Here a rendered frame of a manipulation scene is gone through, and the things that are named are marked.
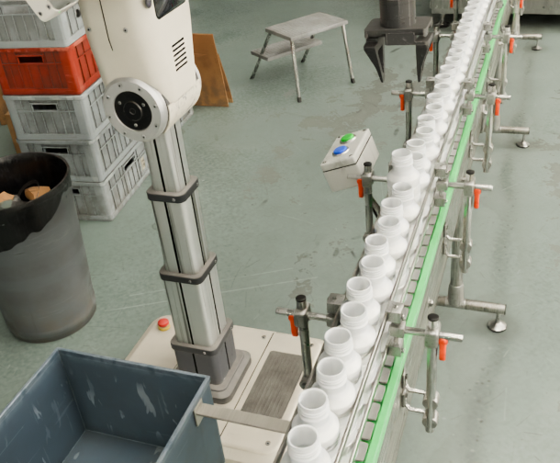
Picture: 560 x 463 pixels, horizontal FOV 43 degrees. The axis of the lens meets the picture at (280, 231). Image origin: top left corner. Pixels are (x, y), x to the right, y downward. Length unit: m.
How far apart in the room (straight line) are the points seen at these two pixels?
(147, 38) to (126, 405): 0.75
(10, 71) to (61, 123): 0.31
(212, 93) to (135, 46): 3.11
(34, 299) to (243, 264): 0.90
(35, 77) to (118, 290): 1.04
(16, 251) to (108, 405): 1.35
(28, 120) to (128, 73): 1.95
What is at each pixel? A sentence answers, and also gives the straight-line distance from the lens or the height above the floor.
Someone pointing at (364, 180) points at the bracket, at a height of 1.08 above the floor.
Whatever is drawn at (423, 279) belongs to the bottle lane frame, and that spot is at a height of 1.00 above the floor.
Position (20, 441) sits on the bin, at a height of 0.87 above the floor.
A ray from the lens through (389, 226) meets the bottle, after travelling 1.18.
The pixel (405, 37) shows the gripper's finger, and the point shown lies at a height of 1.43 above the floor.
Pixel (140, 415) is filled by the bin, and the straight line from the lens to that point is 1.41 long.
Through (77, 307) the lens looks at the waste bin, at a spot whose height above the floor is 0.11.
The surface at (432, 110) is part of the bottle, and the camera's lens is 1.58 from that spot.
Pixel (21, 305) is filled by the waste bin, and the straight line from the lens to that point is 2.87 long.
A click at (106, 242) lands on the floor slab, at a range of 3.48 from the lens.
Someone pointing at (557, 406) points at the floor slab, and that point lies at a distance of 2.53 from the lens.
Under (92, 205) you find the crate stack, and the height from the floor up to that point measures 0.09.
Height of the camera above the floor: 1.81
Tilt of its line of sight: 33 degrees down
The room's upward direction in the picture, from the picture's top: 6 degrees counter-clockwise
